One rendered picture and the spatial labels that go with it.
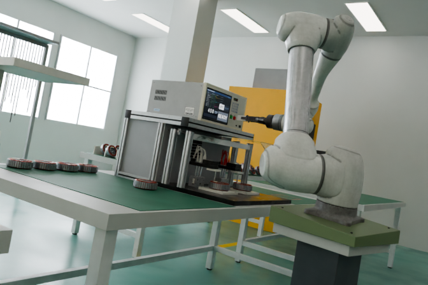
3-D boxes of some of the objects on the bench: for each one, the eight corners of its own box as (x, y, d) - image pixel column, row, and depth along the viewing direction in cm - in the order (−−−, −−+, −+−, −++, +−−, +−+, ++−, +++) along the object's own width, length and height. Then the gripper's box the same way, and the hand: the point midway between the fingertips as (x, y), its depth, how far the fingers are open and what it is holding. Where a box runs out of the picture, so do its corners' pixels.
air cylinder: (203, 187, 229) (205, 177, 229) (195, 187, 223) (197, 176, 223) (195, 185, 232) (197, 175, 232) (188, 185, 225) (189, 175, 226)
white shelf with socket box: (71, 177, 192) (90, 78, 195) (-9, 173, 162) (14, 56, 164) (27, 165, 212) (44, 75, 214) (-52, 159, 181) (-31, 55, 184)
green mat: (235, 207, 187) (235, 206, 187) (139, 210, 137) (139, 210, 137) (93, 170, 240) (93, 170, 240) (-13, 163, 190) (-13, 163, 190)
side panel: (155, 185, 218) (166, 123, 220) (151, 185, 215) (162, 123, 217) (117, 175, 234) (128, 118, 235) (113, 175, 231) (124, 117, 233)
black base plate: (290, 203, 243) (291, 200, 243) (234, 205, 190) (234, 200, 190) (222, 187, 269) (223, 184, 269) (155, 186, 216) (156, 181, 217)
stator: (255, 191, 240) (256, 185, 241) (245, 191, 231) (246, 184, 231) (238, 187, 247) (239, 181, 247) (228, 187, 237) (229, 180, 238)
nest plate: (237, 194, 221) (238, 192, 221) (222, 194, 209) (223, 192, 209) (214, 189, 229) (214, 186, 229) (198, 188, 217) (198, 186, 217)
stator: (233, 191, 221) (234, 184, 221) (222, 191, 211) (223, 184, 212) (214, 187, 227) (216, 180, 227) (203, 187, 217) (204, 179, 217)
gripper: (267, 126, 224) (230, 122, 238) (278, 130, 235) (241, 125, 248) (270, 113, 225) (232, 109, 238) (280, 117, 235) (243, 112, 249)
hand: (242, 118), depth 241 cm, fingers closed
